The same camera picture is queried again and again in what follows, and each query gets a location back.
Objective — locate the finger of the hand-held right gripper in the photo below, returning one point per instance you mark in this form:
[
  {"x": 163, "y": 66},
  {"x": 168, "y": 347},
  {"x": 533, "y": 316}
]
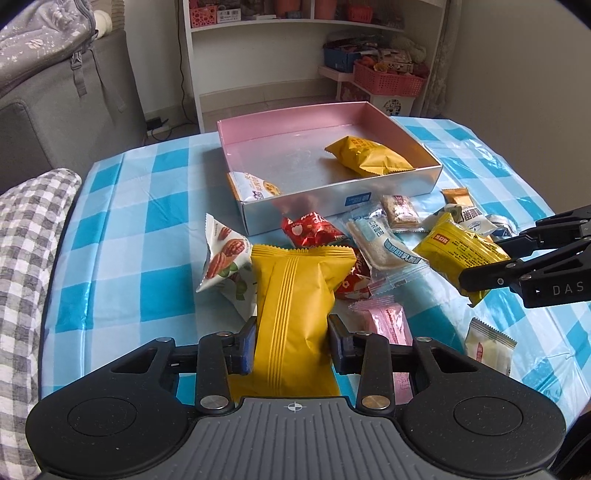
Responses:
[
  {"x": 531, "y": 240},
  {"x": 489, "y": 276}
]

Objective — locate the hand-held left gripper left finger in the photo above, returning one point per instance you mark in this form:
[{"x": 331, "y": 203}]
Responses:
[{"x": 247, "y": 346}]

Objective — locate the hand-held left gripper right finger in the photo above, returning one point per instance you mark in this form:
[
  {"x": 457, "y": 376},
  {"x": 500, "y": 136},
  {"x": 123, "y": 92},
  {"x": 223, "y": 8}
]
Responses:
[{"x": 336, "y": 345}]

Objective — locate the yellow red label snack packet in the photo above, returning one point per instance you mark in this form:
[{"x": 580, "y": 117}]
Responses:
[{"x": 461, "y": 251}]

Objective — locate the ridged plain yellow snack packet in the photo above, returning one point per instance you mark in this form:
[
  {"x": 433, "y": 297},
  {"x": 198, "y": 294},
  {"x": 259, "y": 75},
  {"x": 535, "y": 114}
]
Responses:
[{"x": 291, "y": 314}]

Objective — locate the pink snack packet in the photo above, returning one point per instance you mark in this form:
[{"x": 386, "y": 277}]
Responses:
[{"x": 388, "y": 323}]

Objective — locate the red floral snack packet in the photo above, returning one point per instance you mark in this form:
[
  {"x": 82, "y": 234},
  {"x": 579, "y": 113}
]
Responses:
[{"x": 355, "y": 281}]

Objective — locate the white walnut snack packet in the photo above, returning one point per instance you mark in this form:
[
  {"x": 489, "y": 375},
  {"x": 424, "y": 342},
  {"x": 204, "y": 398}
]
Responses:
[
  {"x": 256, "y": 187},
  {"x": 221, "y": 258}
]

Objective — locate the yellow honeycomb print snack packet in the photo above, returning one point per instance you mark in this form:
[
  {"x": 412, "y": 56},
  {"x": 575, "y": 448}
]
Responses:
[{"x": 369, "y": 157}]

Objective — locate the pink and silver box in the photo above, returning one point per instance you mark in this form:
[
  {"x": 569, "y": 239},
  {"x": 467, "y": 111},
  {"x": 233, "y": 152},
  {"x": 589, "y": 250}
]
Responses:
[{"x": 286, "y": 157}]

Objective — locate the small white blue packet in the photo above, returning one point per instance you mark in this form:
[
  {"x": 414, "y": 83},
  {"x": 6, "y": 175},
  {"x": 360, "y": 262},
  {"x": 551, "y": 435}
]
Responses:
[{"x": 503, "y": 227}]

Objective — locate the white and blue snack packet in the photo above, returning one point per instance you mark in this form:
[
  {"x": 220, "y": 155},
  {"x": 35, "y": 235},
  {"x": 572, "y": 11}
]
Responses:
[{"x": 471, "y": 220}]

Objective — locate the cream white snack packet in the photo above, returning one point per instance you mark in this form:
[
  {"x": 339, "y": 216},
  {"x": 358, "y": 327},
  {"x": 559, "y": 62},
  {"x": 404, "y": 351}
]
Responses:
[{"x": 489, "y": 348}]

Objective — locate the small orange snack packet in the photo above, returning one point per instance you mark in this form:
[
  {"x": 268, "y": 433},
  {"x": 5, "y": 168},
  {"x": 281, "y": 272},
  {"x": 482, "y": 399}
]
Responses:
[{"x": 457, "y": 197}]

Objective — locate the clear white bread packet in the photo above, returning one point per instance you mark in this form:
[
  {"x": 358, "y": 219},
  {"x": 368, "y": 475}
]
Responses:
[{"x": 388, "y": 251}]

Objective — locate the clear cracker packet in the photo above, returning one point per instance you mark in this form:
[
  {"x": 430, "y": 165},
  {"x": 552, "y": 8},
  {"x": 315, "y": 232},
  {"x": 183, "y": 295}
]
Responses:
[{"x": 401, "y": 210}]

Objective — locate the red apple print snack packet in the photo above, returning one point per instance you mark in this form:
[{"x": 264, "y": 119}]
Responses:
[{"x": 314, "y": 230}]

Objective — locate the blue white checkered tablecloth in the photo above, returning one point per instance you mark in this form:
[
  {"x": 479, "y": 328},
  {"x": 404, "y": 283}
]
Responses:
[{"x": 152, "y": 184}]

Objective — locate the white patterned storage box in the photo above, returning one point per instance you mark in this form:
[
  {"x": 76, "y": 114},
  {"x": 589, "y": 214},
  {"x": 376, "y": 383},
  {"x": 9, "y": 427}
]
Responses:
[{"x": 392, "y": 105}]

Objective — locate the beige curtain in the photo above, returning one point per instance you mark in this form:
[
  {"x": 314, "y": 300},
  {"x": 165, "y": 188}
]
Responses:
[{"x": 441, "y": 55}]

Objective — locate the large pink plastic basket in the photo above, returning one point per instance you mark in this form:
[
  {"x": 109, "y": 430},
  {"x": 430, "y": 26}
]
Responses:
[{"x": 388, "y": 83}]

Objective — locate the white pink patterned carton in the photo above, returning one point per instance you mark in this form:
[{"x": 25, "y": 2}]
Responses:
[{"x": 397, "y": 61}]

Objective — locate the grey checkered pillow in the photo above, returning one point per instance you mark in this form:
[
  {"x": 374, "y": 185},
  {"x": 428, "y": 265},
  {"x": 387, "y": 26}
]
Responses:
[{"x": 27, "y": 277}]

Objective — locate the black power strip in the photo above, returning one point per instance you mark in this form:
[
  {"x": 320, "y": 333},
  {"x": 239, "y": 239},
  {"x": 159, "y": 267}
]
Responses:
[{"x": 154, "y": 123}]

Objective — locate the blue box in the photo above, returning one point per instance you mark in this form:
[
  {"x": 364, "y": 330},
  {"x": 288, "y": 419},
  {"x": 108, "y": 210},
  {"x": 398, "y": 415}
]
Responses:
[{"x": 334, "y": 60}]

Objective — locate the grey sofa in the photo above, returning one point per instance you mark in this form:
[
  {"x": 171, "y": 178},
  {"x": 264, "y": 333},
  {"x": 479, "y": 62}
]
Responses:
[{"x": 92, "y": 120}]

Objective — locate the white shelf unit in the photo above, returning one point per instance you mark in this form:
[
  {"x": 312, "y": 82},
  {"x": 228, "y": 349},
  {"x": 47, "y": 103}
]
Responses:
[{"x": 258, "y": 69}]

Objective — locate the small red basket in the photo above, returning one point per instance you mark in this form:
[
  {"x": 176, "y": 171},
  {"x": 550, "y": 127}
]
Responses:
[{"x": 360, "y": 14}]

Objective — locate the small white labelled box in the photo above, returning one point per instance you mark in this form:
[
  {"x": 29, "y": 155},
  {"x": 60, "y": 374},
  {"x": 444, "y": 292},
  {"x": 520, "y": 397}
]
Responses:
[{"x": 229, "y": 14}]

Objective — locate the small pink perforated basket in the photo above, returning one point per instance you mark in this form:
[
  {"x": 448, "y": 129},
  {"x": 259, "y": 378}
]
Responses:
[{"x": 203, "y": 16}]

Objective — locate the white plush toy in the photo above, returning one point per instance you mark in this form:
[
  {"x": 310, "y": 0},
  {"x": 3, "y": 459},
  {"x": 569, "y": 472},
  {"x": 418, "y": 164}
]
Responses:
[{"x": 104, "y": 23}]

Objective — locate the grey patterned backpack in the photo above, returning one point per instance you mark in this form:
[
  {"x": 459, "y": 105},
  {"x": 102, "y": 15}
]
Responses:
[{"x": 37, "y": 41}]

